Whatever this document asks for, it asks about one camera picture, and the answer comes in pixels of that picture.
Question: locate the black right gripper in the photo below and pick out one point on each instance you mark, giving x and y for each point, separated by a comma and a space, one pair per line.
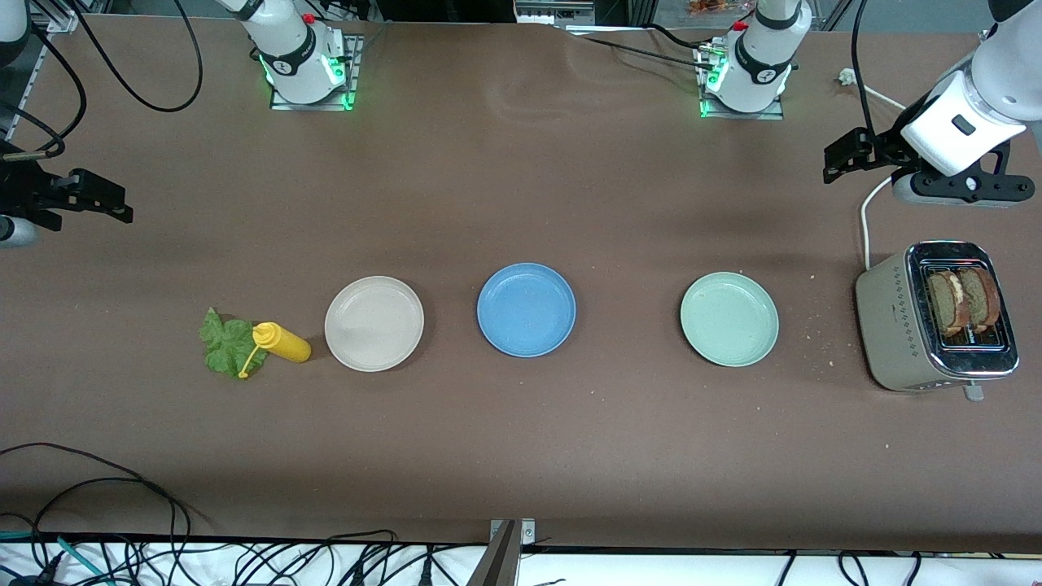
23, 189

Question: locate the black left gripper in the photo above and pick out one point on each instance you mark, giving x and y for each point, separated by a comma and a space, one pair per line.
887, 150

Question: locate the brown bread slice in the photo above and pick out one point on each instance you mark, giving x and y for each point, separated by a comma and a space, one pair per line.
943, 305
985, 297

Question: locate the green lettuce leaf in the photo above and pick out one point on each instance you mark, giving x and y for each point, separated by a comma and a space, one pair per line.
224, 346

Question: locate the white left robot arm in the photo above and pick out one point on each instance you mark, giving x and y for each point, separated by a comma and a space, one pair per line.
765, 49

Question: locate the pale green round plate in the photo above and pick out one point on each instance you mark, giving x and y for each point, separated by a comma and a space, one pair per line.
729, 319

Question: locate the beige round plate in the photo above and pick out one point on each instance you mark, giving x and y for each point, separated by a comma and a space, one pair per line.
374, 325

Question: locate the blue round plate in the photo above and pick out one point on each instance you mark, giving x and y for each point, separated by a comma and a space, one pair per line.
527, 309

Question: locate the beige chrome toaster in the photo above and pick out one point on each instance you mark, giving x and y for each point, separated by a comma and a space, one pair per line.
891, 325

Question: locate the orange snack packet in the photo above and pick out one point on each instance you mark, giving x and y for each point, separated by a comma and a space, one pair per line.
708, 6

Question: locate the yellow mustard squeeze bottle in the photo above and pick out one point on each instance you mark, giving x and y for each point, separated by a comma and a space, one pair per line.
285, 343

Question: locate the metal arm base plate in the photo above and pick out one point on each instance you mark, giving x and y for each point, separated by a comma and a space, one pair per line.
733, 115
356, 81

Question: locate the aluminium frame rail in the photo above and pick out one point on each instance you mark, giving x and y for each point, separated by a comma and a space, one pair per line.
838, 15
53, 20

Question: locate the grey metal bracket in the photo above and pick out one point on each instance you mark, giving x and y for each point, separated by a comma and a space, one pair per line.
506, 553

